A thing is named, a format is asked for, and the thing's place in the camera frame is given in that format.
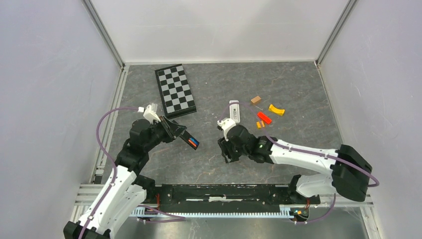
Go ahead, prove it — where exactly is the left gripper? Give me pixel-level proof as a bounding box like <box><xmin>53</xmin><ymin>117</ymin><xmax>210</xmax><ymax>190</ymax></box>
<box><xmin>144</xmin><ymin>115</ymin><xmax>187</xmax><ymax>151</ymax></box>

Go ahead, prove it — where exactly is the blue battery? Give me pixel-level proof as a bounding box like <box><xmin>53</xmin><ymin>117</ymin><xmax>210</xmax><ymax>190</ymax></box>
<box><xmin>190</xmin><ymin>137</ymin><xmax>199</xmax><ymax>146</ymax></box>

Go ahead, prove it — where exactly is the white remote control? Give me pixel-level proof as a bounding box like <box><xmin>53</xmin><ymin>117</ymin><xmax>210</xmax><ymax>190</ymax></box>
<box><xmin>229</xmin><ymin>100</ymin><xmax>240</xmax><ymax>123</ymax></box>

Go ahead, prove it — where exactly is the black remote control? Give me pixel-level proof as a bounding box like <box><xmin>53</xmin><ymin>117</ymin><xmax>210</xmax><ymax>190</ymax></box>
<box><xmin>179</xmin><ymin>130</ymin><xmax>200</xmax><ymax>150</ymax></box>

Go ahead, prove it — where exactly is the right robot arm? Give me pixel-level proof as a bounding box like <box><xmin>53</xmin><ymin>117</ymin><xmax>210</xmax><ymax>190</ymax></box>
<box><xmin>218</xmin><ymin>125</ymin><xmax>372</xmax><ymax>203</ymax></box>

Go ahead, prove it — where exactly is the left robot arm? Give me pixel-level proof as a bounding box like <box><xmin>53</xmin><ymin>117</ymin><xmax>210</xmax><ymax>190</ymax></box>
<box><xmin>63</xmin><ymin>117</ymin><xmax>187</xmax><ymax>239</ymax></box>

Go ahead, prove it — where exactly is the orange cube block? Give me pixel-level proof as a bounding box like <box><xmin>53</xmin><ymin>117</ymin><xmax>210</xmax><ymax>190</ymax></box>
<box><xmin>256</xmin><ymin>121</ymin><xmax>265</xmax><ymax>129</ymax></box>

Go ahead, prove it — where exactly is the checkered chess board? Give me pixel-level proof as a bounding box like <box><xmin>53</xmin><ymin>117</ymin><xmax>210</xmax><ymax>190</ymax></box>
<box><xmin>155</xmin><ymin>64</ymin><xmax>197</xmax><ymax>119</ymax></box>

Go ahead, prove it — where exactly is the red rectangular block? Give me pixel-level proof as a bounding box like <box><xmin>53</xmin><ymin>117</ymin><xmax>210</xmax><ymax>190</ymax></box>
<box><xmin>257</xmin><ymin>112</ymin><xmax>272</xmax><ymax>124</ymax></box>

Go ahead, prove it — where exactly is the yellow arch block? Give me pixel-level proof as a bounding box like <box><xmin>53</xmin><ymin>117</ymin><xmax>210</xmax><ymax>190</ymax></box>
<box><xmin>268</xmin><ymin>104</ymin><xmax>285</xmax><ymax>116</ymax></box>

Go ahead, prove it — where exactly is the brown wooden block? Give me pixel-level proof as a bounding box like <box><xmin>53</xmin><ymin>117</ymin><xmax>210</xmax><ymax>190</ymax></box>
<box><xmin>250</xmin><ymin>96</ymin><xmax>261</xmax><ymax>105</ymax></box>

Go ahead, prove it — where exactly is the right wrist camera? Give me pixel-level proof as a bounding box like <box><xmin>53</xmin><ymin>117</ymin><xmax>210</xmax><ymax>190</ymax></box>
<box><xmin>217</xmin><ymin>118</ymin><xmax>236</xmax><ymax>141</ymax></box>

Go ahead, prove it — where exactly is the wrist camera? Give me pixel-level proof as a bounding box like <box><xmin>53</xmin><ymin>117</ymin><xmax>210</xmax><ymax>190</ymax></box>
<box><xmin>143</xmin><ymin>103</ymin><xmax>161</xmax><ymax>124</ymax></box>
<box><xmin>217</xmin><ymin>118</ymin><xmax>236</xmax><ymax>141</ymax></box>

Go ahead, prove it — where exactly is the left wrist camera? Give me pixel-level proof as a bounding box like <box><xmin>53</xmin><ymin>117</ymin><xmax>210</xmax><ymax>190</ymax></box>
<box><xmin>143</xmin><ymin>103</ymin><xmax>161</xmax><ymax>124</ymax></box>

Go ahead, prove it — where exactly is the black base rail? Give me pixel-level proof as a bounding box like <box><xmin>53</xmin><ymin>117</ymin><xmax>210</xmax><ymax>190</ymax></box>
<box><xmin>142</xmin><ymin>184</ymin><xmax>320</xmax><ymax>213</ymax></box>

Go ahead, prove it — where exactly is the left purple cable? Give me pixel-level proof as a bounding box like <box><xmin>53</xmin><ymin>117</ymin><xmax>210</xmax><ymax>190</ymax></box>
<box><xmin>77</xmin><ymin>106</ymin><xmax>186</xmax><ymax>239</ymax></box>

